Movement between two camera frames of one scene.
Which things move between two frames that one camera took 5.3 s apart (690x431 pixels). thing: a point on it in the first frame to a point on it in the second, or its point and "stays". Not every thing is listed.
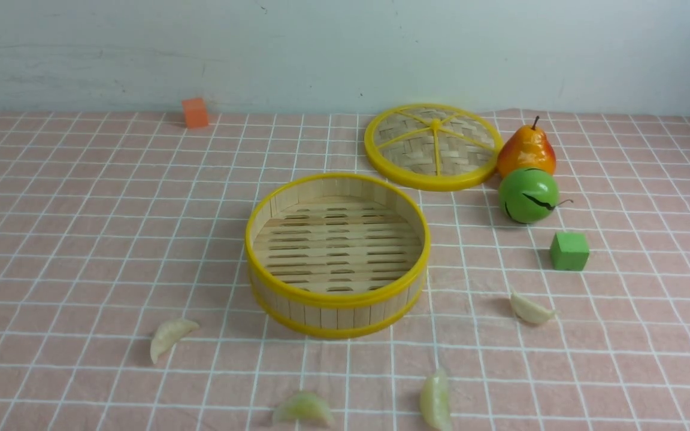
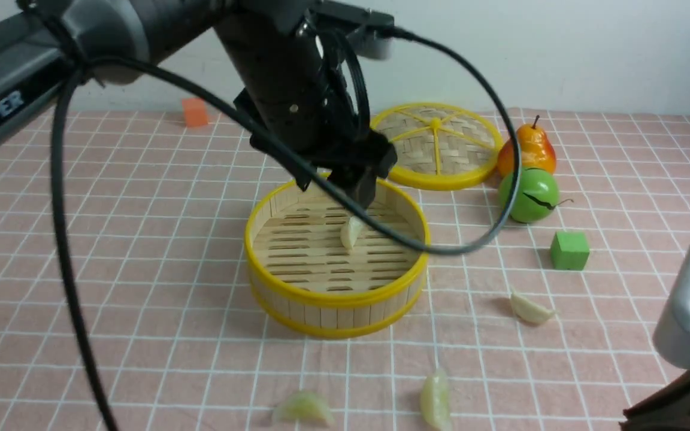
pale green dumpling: x=305 y=406 stays
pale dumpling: x=169 y=333 to x=350 y=231
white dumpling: x=528 y=312 stays
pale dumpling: x=435 y=400 stays
